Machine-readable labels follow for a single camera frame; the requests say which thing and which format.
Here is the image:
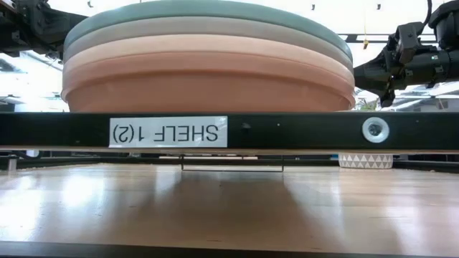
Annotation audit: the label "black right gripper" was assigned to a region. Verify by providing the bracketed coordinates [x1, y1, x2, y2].
[353, 52, 442, 108]

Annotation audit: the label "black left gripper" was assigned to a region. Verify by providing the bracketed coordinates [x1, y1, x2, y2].
[14, 1, 89, 60]

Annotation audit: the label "beige plate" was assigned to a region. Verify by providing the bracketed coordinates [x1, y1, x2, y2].
[63, 16, 355, 75]

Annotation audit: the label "pink plate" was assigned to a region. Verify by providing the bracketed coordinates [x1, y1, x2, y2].
[62, 34, 356, 89]

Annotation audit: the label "teal plate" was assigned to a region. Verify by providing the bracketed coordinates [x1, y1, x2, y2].
[63, 0, 354, 64]

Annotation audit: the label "orange plate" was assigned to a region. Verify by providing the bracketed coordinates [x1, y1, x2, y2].
[60, 49, 356, 113]

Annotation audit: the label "white shelf label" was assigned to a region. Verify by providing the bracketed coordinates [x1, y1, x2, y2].
[108, 115, 229, 148]

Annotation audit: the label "green succulent plant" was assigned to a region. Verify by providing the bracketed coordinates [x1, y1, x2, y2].
[357, 97, 379, 113]

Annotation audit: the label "silver bolt with washer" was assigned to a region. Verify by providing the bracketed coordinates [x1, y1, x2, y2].
[361, 116, 391, 144]

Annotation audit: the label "white patterned plant pot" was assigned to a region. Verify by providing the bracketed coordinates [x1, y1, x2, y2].
[337, 153, 394, 170]

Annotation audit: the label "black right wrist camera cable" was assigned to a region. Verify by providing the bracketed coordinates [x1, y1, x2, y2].
[422, 0, 434, 27]

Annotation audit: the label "black table frame rails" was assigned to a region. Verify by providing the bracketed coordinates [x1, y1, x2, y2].
[0, 154, 459, 170]

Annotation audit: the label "black wire shelf frame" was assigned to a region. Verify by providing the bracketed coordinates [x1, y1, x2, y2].
[180, 153, 285, 173]

